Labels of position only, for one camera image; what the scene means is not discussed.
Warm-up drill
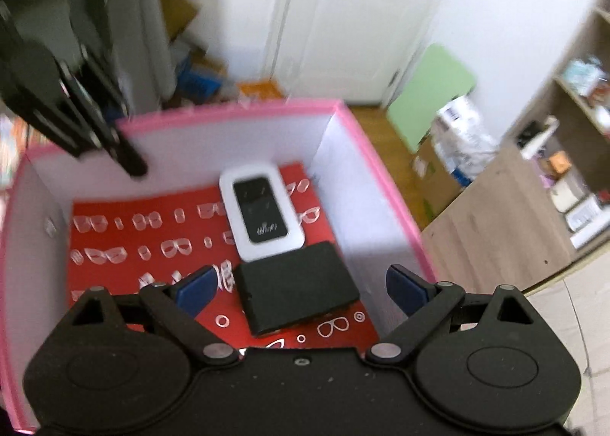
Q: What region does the white door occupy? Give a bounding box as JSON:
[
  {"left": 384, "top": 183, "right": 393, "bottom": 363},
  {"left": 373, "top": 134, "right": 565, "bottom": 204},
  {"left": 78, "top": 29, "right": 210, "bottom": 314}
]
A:
[{"left": 264, "top": 0, "right": 432, "bottom": 105}]

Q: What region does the colourful printed cloth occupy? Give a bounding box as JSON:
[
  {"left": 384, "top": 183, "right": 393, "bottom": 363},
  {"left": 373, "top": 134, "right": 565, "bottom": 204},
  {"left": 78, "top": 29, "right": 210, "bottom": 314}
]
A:
[{"left": 0, "top": 114, "right": 54, "bottom": 190}]

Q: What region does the wooden shelf cabinet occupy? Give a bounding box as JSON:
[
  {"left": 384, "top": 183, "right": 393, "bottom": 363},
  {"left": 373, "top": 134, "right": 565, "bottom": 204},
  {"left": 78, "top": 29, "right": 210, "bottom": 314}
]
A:
[{"left": 421, "top": 6, "right": 610, "bottom": 294}]

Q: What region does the brown cardboard box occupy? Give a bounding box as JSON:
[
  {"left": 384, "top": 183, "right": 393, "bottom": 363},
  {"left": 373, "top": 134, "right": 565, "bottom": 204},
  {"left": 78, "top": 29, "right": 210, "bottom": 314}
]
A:
[{"left": 413, "top": 130, "right": 474, "bottom": 223}]

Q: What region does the small orange item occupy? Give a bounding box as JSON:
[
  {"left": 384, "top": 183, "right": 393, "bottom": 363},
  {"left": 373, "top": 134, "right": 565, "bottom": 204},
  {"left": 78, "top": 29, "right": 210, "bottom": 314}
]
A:
[{"left": 547, "top": 152, "right": 571, "bottom": 175}]

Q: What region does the black power bank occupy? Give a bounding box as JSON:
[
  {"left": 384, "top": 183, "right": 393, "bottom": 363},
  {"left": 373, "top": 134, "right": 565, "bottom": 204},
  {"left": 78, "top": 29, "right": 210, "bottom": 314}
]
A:
[{"left": 235, "top": 240, "right": 361, "bottom": 338}]

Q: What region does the blue plastic crate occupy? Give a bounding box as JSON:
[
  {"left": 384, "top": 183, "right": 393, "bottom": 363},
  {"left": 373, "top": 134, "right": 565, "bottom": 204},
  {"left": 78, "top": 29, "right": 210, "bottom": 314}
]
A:
[{"left": 175, "top": 58, "right": 226, "bottom": 99}]

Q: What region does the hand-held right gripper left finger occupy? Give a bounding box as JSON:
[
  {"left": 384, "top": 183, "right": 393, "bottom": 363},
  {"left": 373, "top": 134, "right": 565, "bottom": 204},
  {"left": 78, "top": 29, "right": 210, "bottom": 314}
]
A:
[{"left": 58, "top": 265, "right": 240, "bottom": 368}]

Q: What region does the green chair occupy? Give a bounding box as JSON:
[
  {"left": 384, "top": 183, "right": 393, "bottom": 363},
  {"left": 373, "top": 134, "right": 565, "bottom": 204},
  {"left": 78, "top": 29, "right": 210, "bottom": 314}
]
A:
[{"left": 385, "top": 43, "right": 478, "bottom": 154}]

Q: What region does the white spray bottle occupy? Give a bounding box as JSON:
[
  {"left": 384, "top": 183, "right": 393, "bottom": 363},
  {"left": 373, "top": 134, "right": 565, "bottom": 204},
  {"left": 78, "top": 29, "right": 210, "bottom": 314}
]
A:
[{"left": 516, "top": 116, "right": 559, "bottom": 156}]

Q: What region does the pink storage box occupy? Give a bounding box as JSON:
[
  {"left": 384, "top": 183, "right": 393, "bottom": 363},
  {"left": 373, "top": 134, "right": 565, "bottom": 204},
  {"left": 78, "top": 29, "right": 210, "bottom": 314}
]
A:
[{"left": 0, "top": 99, "right": 435, "bottom": 433}]

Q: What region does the white plastic bag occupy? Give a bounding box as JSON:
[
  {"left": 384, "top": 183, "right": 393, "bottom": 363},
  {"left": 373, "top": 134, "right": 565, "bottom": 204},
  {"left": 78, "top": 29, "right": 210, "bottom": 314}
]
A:
[{"left": 430, "top": 95, "right": 502, "bottom": 185}]

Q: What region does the white pocket router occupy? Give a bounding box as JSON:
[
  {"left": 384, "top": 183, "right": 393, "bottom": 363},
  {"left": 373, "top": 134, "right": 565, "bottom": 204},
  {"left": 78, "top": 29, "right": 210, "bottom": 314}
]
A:
[{"left": 218, "top": 162, "right": 306, "bottom": 262}]

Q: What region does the folded brown cardboard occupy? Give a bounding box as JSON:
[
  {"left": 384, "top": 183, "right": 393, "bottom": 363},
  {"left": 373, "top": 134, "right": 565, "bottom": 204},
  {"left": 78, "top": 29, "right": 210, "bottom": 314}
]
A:
[{"left": 156, "top": 0, "right": 202, "bottom": 42}]

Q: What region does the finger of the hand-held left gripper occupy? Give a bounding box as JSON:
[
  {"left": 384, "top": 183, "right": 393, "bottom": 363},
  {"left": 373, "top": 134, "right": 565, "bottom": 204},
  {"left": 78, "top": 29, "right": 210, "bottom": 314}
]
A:
[
  {"left": 0, "top": 11, "right": 104, "bottom": 159},
  {"left": 58, "top": 47, "right": 148, "bottom": 179}
]

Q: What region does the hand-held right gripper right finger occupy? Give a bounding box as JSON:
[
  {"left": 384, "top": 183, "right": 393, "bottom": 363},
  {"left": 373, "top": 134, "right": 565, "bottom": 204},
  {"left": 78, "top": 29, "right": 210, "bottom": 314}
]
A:
[{"left": 365, "top": 264, "right": 539, "bottom": 367}]

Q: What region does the white cup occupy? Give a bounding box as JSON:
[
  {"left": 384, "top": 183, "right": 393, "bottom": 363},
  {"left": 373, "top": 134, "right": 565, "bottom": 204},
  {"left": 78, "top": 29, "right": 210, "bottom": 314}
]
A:
[{"left": 549, "top": 175, "right": 588, "bottom": 214}]

